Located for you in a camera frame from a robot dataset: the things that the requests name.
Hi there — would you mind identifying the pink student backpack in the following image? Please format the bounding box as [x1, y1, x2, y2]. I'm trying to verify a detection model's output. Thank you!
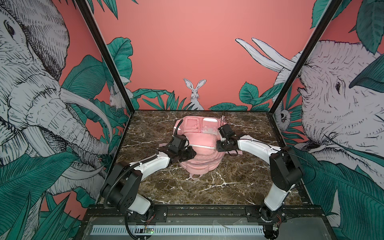
[174, 116, 237, 180]

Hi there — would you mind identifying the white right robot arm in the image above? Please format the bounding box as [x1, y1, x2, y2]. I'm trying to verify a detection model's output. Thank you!
[217, 135, 305, 212]

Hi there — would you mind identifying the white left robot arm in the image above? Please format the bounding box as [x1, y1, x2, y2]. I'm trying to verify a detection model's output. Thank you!
[100, 146, 197, 215]

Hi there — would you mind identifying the white ventilation grille strip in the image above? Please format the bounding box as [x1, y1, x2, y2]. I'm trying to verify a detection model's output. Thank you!
[90, 225, 264, 236]

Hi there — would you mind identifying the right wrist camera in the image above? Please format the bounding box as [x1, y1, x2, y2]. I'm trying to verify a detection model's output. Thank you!
[218, 124, 236, 140]

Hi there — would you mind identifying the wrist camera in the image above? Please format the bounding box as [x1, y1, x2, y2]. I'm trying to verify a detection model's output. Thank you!
[218, 124, 236, 140]
[171, 135, 189, 150]

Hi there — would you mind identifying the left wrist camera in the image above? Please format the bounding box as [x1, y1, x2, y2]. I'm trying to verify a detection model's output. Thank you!
[171, 135, 189, 150]

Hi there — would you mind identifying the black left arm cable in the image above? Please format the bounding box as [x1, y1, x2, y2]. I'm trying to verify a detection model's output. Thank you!
[173, 119, 184, 137]

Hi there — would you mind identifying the black frame post left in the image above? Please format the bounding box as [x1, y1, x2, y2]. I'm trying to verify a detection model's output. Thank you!
[75, 0, 135, 115]

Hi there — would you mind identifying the black frame post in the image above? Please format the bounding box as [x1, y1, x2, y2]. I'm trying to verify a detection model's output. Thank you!
[269, 0, 342, 115]
[75, 0, 135, 115]

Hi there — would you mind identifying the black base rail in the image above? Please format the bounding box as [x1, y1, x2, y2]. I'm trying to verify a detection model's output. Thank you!
[83, 204, 328, 224]

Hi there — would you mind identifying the black frame post right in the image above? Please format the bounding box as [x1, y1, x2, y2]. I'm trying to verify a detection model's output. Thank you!
[269, 0, 342, 115]

